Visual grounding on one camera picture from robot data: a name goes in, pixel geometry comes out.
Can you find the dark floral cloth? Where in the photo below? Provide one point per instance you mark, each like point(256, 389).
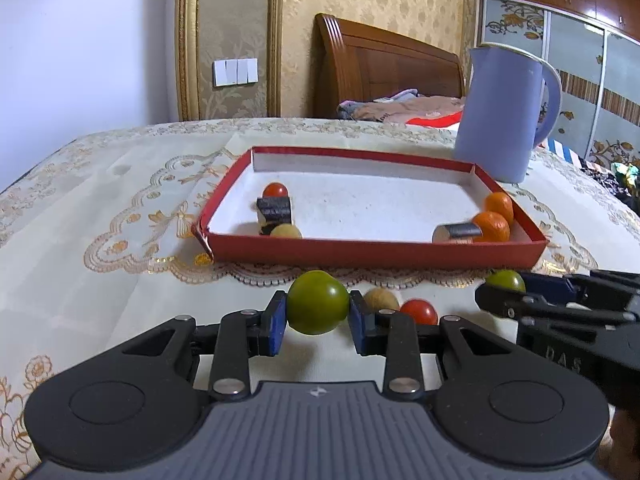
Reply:
point(620, 180)

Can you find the orange mandarin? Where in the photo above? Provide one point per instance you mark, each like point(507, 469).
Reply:
point(498, 205)
point(494, 227)

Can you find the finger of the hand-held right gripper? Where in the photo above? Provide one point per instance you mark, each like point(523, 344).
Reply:
point(500, 302)
point(547, 287)

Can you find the gold wall frame moulding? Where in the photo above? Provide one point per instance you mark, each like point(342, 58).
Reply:
point(187, 40)

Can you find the wooden bed headboard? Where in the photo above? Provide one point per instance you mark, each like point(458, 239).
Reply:
point(380, 65)

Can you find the tan longan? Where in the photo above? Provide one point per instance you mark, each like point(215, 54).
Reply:
point(286, 231)
point(381, 300)

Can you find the striped colourful blanket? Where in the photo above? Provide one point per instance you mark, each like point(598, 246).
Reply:
point(567, 152)

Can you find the cream embroidered lace tablecloth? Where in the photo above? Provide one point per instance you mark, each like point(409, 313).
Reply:
point(125, 260)

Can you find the green tomato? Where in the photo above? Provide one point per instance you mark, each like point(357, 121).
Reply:
point(505, 280)
point(317, 302)

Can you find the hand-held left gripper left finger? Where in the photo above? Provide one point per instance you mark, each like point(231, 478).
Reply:
point(276, 322)

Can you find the wardrobe with floral glass doors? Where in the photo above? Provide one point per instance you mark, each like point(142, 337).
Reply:
point(575, 25)

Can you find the white wall light switch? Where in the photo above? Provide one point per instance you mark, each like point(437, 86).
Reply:
point(235, 72)

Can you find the red cardboard box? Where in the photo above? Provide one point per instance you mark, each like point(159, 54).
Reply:
point(350, 255)

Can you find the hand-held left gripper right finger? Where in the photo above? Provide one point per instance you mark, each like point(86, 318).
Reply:
point(357, 322)

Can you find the red cherry tomato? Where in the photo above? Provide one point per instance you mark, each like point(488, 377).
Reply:
point(421, 310)
point(275, 190)

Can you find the person's right hand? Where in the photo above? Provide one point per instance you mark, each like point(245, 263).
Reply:
point(627, 432)

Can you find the pile of clothes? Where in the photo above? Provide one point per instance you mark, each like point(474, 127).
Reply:
point(400, 110)

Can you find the lilac electric kettle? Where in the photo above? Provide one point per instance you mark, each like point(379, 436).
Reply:
point(500, 110)

